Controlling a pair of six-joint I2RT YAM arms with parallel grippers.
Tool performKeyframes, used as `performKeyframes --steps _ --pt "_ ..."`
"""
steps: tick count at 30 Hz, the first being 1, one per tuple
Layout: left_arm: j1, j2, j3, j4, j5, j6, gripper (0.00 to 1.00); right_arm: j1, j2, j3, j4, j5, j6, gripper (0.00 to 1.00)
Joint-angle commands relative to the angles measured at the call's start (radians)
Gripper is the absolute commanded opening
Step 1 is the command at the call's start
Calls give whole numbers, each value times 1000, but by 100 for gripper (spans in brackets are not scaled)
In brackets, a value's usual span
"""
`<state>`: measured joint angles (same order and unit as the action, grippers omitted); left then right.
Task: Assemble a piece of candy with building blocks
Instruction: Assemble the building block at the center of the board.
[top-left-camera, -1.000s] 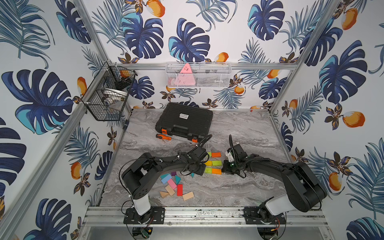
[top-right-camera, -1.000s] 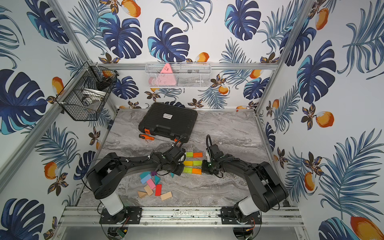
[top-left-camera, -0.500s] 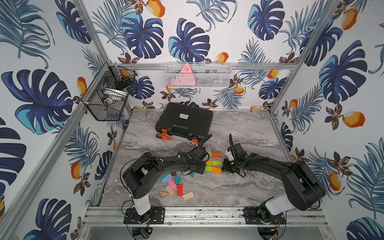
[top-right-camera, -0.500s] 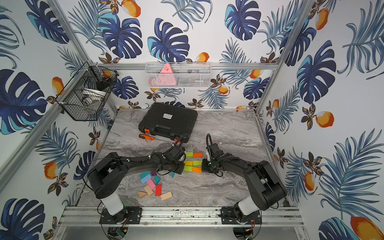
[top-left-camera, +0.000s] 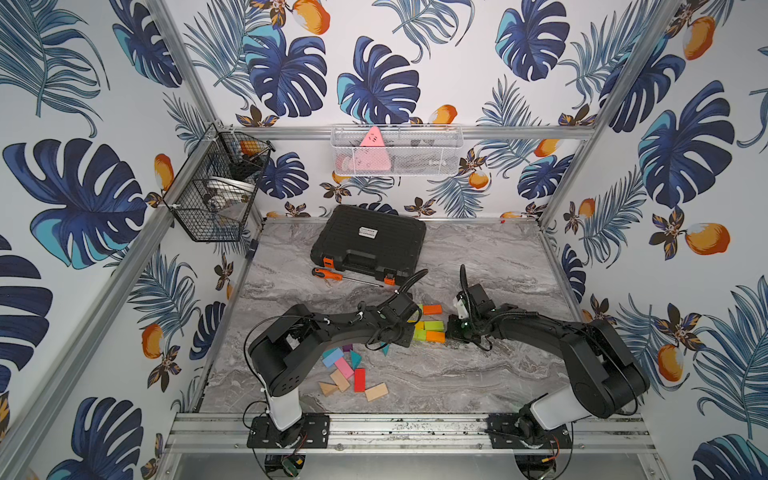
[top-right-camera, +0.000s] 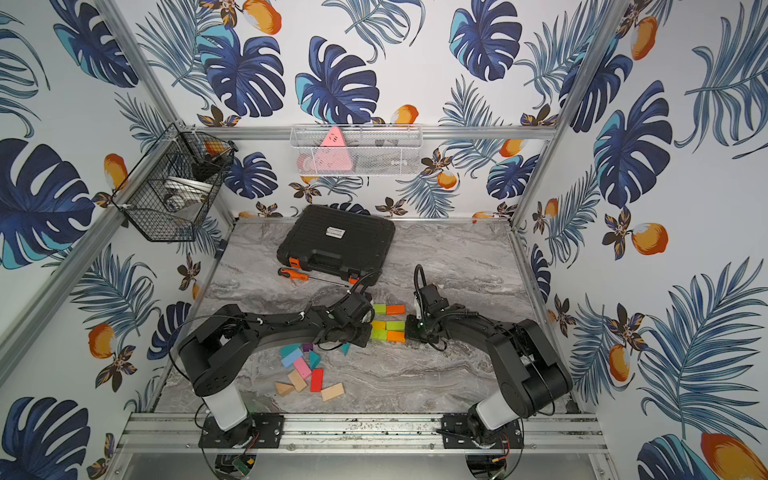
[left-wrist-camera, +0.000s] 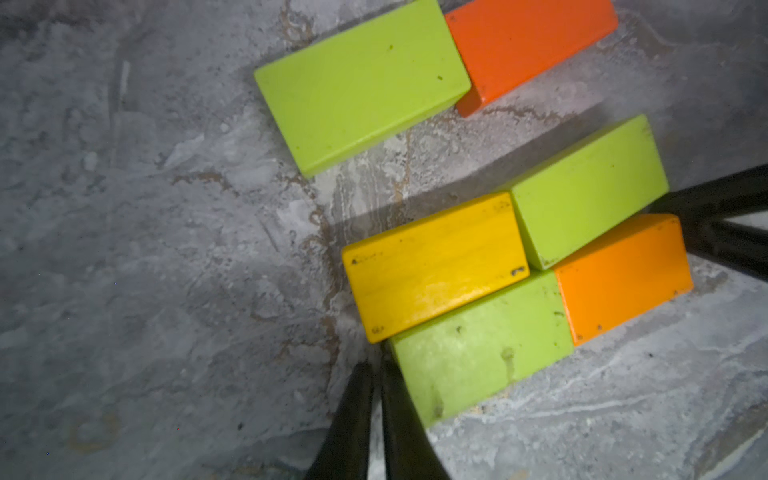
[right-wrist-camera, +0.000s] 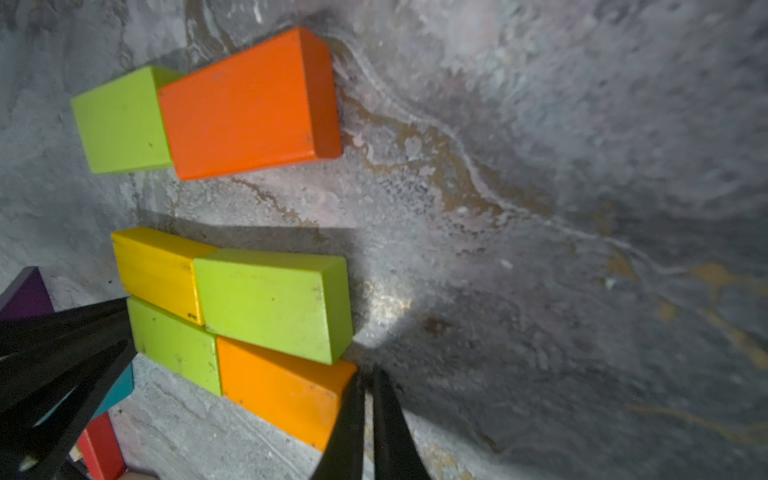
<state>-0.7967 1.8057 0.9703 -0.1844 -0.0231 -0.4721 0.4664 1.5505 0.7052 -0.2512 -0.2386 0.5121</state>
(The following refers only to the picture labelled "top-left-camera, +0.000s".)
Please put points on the orange handled screwdriver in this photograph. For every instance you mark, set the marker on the orange handled screwdriver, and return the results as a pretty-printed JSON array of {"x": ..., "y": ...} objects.
[{"x": 335, "y": 276}]

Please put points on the light blue block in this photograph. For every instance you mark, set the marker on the light blue block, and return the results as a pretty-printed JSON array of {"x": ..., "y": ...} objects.
[{"x": 329, "y": 362}]

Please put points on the pink block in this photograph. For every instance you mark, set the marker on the pink block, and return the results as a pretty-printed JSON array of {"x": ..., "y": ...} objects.
[{"x": 344, "y": 368}]

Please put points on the black plastic tool case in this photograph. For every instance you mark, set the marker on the black plastic tool case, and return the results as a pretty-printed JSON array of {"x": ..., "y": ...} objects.
[{"x": 381, "y": 245}]

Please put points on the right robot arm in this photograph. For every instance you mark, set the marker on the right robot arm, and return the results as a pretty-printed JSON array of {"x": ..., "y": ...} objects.
[{"x": 603, "y": 375}]

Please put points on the red block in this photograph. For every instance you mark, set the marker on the red block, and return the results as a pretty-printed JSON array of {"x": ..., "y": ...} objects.
[{"x": 359, "y": 380}]

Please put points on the teal rectangular block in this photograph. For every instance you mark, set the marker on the teal rectangular block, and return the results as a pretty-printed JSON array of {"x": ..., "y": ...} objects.
[{"x": 331, "y": 353}]

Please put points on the natural wood triangle block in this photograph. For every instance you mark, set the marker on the natural wood triangle block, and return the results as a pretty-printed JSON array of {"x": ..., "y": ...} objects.
[{"x": 328, "y": 388}]

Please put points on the natural wood rectangular block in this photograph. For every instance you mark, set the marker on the natural wood rectangular block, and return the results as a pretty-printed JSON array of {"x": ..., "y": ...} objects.
[{"x": 376, "y": 392}]

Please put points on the white mesh wall basket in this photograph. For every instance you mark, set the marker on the white mesh wall basket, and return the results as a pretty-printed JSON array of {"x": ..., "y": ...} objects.
[{"x": 415, "y": 150}]

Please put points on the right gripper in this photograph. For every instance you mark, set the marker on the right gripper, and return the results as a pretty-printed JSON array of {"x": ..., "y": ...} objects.
[{"x": 451, "y": 332}]

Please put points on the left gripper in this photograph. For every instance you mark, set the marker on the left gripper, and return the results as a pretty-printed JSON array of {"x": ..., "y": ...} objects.
[{"x": 405, "y": 330}]

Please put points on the small teal block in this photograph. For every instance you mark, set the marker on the small teal block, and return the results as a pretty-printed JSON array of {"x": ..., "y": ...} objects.
[{"x": 355, "y": 360}]

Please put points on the pink triangle card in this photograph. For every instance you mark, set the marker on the pink triangle card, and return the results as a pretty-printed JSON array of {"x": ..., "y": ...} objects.
[{"x": 372, "y": 154}]

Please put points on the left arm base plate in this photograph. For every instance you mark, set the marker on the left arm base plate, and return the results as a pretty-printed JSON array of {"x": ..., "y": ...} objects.
[{"x": 288, "y": 431}]

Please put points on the black wire basket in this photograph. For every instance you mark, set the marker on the black wire basket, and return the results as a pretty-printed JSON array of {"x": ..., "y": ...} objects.
[{"x": 219, "y": 183}]

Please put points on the orange rectangular block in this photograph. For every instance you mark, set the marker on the orange rectangular block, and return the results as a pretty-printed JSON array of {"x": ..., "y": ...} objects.
[{"x": 435, "y": 337}]

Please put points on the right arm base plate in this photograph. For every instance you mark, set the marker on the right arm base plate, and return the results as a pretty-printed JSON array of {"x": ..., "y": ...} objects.
[{"x": 521, "y": 431}]

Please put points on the light green narrow block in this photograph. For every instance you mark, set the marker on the light green narrow block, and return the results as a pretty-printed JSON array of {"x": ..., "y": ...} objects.
[{"x": 436, "y": 326}]

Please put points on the aluminium front rail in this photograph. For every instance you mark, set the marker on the aluminium front rail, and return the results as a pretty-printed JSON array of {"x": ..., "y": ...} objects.
[{"x": 407, "y": 433}]

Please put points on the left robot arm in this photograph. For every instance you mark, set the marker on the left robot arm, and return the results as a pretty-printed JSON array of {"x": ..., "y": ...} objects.
[{"x": 283, "y": 355}]

